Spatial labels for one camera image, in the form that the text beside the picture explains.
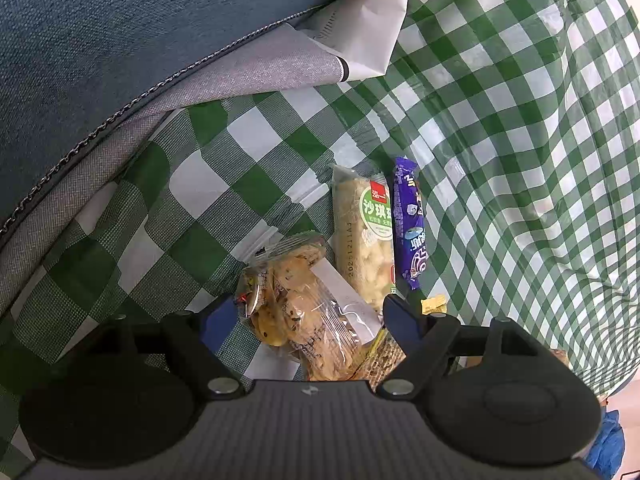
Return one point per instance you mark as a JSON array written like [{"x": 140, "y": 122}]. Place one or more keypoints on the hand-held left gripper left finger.
[{"x": 220, "y": 322}]

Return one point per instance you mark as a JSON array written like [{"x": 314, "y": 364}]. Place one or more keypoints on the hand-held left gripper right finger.
[{"x": 400, "y": 324}]

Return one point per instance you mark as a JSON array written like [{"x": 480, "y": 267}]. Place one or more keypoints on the clear cookie bag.
[{"x": 300, "y": 310}]

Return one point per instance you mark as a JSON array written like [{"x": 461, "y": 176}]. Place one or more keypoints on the green label sachima packet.
[{"x": 360, "y": 240}]

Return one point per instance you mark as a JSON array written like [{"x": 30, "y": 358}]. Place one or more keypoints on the purple snack packet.
[{"x": 410, "y": 230}]

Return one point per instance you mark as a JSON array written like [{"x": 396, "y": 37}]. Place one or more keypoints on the small yellow wrapper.
[{"x": 433, "y": 304}]

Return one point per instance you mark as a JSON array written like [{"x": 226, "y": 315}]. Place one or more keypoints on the clear cracker packet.
[{"x": 384, "y": 362}]

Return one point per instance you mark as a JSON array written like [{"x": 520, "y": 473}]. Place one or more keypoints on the green checkered cloth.
[{"x": 500, "y": 110}]

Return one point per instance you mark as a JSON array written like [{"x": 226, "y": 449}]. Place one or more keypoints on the blue jacket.
[{"x": 607, "y": 445}]

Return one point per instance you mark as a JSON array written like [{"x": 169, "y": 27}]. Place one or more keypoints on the white paper bag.
[{"x": 370, "y": 25}]

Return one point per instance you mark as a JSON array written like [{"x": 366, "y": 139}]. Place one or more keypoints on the blue grey fabric bag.
[{"x": 125, "y": 35}]

